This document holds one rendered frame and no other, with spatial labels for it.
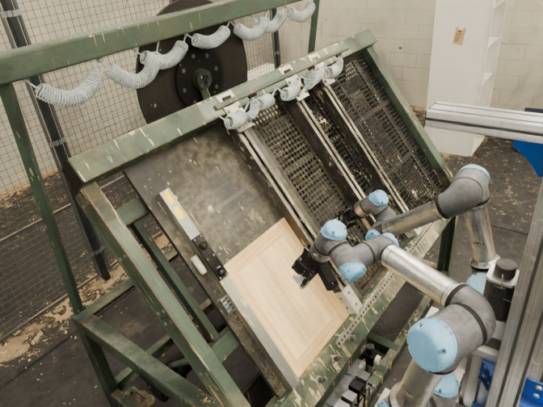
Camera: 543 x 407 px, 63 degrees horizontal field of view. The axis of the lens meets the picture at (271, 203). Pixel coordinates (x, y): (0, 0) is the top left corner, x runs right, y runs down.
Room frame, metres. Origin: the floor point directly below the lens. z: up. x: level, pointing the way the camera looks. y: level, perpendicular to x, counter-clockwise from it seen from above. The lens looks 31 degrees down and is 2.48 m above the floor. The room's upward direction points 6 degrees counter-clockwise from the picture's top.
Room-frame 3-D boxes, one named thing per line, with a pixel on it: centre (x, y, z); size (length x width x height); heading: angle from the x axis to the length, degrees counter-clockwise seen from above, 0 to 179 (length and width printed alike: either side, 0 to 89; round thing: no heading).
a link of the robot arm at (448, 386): (0.88, -0.45, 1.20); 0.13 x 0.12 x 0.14; 115
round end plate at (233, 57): (2.42, 0.31, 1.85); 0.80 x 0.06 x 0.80; 139
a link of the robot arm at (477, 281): (1.27, -0.78, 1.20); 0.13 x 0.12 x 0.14; 144
